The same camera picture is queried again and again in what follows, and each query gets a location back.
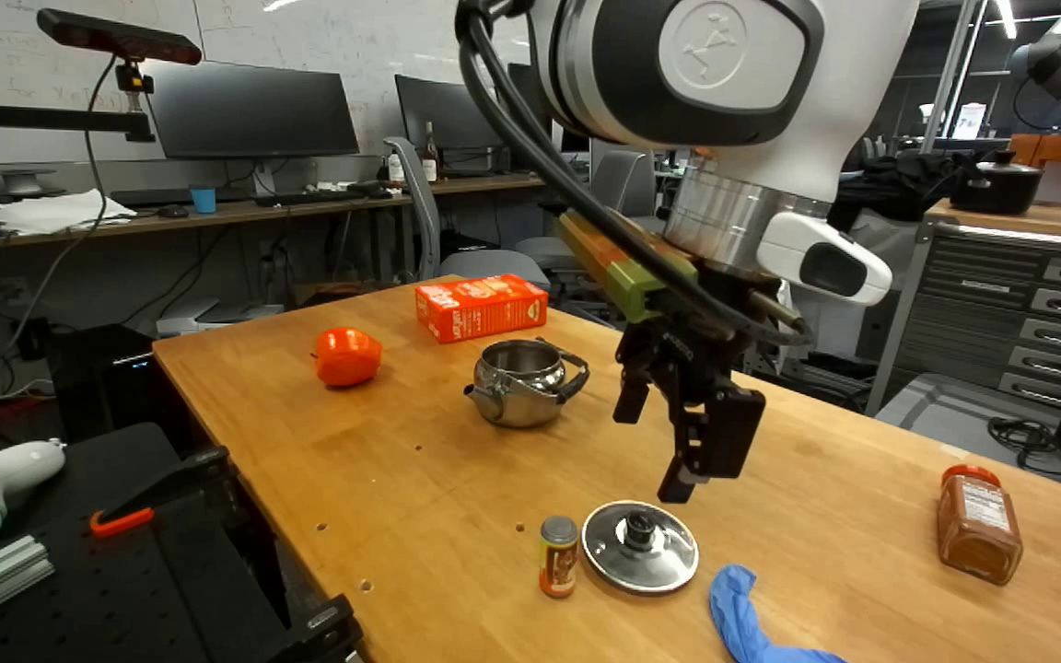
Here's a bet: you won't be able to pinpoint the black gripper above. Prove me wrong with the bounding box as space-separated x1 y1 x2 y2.
613 273 808 510

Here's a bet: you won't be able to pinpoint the steel lid black knob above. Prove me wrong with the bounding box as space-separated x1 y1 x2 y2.
579 496 704 600

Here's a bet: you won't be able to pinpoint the steel kettle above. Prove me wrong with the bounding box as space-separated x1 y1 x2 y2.
463 337 593 434

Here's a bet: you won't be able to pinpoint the orange cracker box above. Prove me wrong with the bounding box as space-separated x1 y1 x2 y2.
409 270 553 348

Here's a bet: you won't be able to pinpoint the grey office chair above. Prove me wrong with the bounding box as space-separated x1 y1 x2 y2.
383 133 555 299

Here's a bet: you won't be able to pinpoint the brown sauce bottle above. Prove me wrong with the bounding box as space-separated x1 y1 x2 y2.
934 461 1029 590

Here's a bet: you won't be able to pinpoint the orange toy tomato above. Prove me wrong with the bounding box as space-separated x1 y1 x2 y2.
309 322 386 394

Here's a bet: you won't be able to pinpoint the grey tool cabinet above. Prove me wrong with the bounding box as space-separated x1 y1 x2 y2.
866 198 1061 419

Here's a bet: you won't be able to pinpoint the black computer monitor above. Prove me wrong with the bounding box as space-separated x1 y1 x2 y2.
140 58 366 165
392 69 539 160

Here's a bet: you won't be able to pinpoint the black pot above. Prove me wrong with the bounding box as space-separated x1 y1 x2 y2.
948 155 1047 221

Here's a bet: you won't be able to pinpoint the long wooden desk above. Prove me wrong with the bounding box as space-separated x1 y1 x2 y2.
0 165 549 261

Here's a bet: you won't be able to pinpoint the black computer tower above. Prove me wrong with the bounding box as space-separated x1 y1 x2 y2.
40 322 177 441

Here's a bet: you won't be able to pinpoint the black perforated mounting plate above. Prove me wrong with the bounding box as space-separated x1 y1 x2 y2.
0 512 304 663

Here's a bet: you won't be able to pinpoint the white papers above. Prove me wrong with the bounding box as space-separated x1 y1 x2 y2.
0 185 140 241

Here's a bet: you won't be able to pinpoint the black stereo camera bar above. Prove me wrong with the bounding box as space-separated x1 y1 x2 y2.
32 5 208 69

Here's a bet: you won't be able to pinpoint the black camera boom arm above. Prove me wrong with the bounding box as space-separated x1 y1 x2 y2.
0 58 155 146

